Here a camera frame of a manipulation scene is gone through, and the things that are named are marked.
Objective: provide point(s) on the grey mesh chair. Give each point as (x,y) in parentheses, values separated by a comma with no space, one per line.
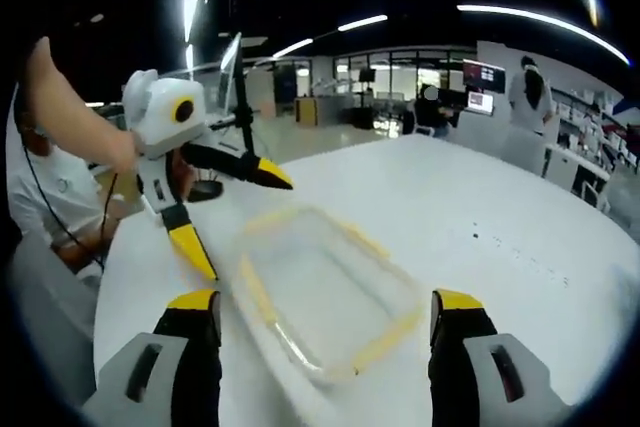
(45,327)

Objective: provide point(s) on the small white screen monitor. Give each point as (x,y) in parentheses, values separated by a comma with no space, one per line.
(481,103)

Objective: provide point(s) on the long curved ceiling light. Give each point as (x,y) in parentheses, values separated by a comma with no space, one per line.
(540,19)

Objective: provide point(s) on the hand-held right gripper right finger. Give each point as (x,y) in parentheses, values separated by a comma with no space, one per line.
(455,372)

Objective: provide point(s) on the black desk stand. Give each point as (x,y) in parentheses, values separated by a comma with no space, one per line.
(246,117)

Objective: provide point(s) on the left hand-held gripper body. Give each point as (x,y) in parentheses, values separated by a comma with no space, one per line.
(155,117)

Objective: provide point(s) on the red screen monitor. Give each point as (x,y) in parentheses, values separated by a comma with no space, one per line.
(484,76)

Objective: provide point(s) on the white ceiling light strip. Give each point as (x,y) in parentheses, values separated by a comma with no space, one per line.
(362,22)
(292,48)
(190,17)

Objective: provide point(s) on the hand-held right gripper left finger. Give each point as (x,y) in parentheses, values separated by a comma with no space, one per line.
(190,372)

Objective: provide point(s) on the white office chair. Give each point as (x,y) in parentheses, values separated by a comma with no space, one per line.
(477,132)

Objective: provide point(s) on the brown cardboard box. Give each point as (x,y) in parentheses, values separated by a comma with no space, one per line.
(306,110)

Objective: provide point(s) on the clear plastic container yellow buckles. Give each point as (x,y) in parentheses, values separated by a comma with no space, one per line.
(330,292)

